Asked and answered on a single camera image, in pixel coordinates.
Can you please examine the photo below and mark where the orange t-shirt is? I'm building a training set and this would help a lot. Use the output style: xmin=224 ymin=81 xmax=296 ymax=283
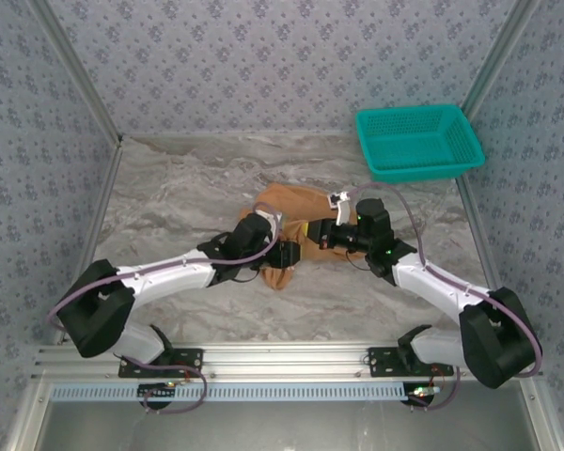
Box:
xmin=237 ymin=182 xmax=358 ymax=292

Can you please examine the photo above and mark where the teal plastic basket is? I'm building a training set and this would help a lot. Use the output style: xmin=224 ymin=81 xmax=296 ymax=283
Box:
xmin=355 ymin=102 xmax=487 ymax=184

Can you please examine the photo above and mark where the small circuit board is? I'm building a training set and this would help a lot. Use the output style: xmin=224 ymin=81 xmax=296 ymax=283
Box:
xmin=405 ymin=383 xmax=442 ymax=406
xmin=137 ymin=382 xmax=178 ymax=401

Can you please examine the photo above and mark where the aluminium side rail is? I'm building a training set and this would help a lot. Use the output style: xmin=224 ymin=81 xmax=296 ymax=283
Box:
xmin=86 ymin=138 xmax=124 ymax=264
xmin=454 ymin=176 xmax=502 ymax=292

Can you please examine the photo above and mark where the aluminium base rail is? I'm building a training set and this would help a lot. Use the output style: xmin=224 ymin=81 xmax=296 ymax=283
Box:
xmin=32 ymin=341 xmax=544 ymax=381

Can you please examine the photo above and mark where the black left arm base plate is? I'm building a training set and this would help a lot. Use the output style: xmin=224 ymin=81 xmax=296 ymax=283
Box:
xmin=118 ymin=346 xmax=204 ymax=380

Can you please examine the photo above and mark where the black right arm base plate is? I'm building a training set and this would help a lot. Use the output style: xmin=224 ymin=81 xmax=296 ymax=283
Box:
xmin=367 ymin=346 xmax=455 ymax=377

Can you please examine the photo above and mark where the white slotted cable duct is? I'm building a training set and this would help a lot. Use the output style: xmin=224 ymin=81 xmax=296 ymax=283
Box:
xmin=51 ymin=381 xmax=405 ymax=403

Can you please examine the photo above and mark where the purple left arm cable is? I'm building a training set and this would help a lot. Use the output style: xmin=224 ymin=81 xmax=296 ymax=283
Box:
xmin=45 ymin=200 xmax=210 ymax=415

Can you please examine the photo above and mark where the aluminium corner post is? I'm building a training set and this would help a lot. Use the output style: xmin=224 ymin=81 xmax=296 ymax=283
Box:
xmin=27 ymin=0 xmax=124 ymax=142
xmin=460 ymin=0 xmax=541 ymax=118

